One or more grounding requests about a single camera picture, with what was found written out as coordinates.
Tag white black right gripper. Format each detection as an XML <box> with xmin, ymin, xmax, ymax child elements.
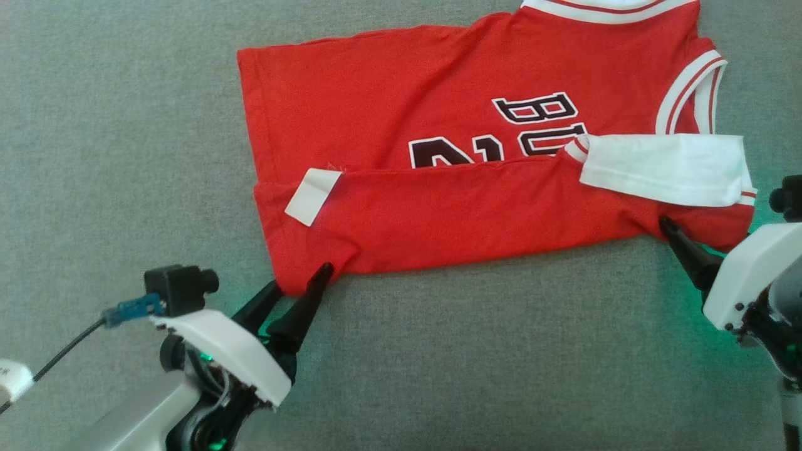
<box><xmin>659</xmin><ymin>216</ymin><xmax>802</xmax><ymax>332</ymax></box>

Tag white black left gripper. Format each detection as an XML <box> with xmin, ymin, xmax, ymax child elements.
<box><xmin>150</xmin><ymin>262</ymin><xmax>334</xmax><ymax>410</ymax></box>

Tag red basketball jersey white sleeves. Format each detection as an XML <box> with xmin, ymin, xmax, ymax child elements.
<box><xmin>237</xmin><ymin>0</ymin><xmax>759</xmax><ymax>297</ymax></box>

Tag large grey sofa chaise cushion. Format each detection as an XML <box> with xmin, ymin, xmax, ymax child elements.
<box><xmin>0</xmin><ymin>0</ymin><xmax>802</xmax><ymax>451</ymax></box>

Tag left black cable blue connector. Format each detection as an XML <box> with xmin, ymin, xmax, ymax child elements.
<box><xmin>0</xmin><ymin>293</ymin><xmax>167</xmax><ymax>415</ymax></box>

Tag white cable label tag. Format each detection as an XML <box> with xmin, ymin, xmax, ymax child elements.
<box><xmin>0</xmin><ymin>360</ymin><xmax>34</xmax><ymax>405</ymax></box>

